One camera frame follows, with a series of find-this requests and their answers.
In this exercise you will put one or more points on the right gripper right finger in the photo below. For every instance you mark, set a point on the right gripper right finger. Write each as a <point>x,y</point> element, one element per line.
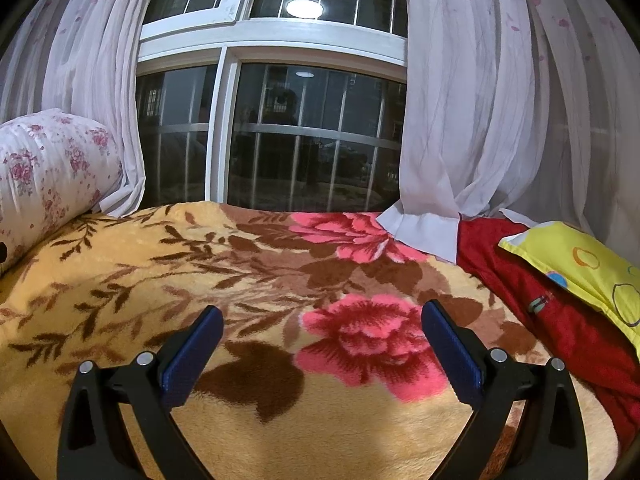
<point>550,442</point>

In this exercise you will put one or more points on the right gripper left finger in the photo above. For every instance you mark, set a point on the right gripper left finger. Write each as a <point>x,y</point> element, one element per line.
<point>94,441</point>

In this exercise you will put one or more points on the yellow patterned pillow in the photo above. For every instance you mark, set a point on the yellow patterned pillow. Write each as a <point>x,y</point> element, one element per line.
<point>585,268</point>

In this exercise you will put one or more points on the red blanket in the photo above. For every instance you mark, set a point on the red blanket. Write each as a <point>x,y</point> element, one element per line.
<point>594,350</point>

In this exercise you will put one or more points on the yellow floral fleece blanket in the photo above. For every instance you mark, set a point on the yellow floral fleece blanket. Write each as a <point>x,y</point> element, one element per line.
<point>323,372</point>

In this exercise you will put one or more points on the floral white rolled quilt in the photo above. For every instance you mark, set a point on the floral white rolled quilt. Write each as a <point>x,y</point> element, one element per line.
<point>54,167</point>

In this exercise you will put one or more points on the right sheer pink curtain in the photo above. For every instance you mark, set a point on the right sheer pink curtain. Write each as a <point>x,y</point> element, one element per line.
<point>526,108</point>

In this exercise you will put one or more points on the sheer pink curtain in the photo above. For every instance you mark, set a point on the sheer pink curtain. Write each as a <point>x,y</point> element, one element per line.
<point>526,108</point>
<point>81,56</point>

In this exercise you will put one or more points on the left sheer pink curtain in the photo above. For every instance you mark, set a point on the left sheer pink curtain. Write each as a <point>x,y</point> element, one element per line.
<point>81,56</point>

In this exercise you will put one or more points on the white framed barred window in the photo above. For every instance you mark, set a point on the white framed barred window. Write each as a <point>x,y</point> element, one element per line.
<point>286,105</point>

